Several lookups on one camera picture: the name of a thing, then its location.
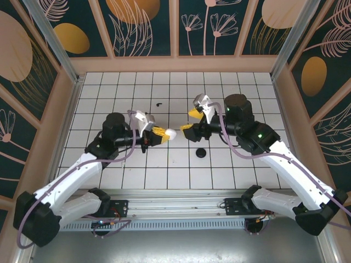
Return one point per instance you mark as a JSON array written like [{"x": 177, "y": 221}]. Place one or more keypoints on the black round charging case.
[{"x": 201, "y": 152}]

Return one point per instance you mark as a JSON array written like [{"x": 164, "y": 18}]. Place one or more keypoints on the white earbud charging case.
[{"x": 173, "y": 134}]

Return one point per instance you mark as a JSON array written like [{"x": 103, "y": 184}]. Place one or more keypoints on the aluminium side rail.
[
  {"x": 286, "y": 117},
  {"x": 68, "y": 117}
]

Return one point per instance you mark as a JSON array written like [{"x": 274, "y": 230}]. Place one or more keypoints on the aluminium corner post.
[
  {"x": 294, "y": 41},
  {"x": 53, "y": 41}
]

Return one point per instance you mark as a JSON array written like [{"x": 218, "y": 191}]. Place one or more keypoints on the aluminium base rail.
[{"x": 175, "y": 202}]

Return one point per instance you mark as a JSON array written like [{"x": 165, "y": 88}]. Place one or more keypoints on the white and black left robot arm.
[{"x": 82, "y": 167}]

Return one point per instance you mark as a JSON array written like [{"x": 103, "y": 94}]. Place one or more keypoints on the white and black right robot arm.
[{"x": 288, "y": 170}]

